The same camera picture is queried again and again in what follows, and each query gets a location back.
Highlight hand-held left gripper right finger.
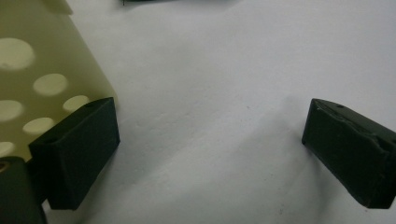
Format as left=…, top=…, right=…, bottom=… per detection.
left=301, top=98, right=396, bottom=210

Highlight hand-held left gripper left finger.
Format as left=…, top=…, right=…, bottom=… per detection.
left=28, top=96, right=121, bottom=211

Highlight pale yellow perforated plastic basket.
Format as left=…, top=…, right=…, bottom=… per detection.
left=0, top=0, right=119, bottom=162

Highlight dark object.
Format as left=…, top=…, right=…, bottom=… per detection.
left=120, top=0, right=188, bottom=4

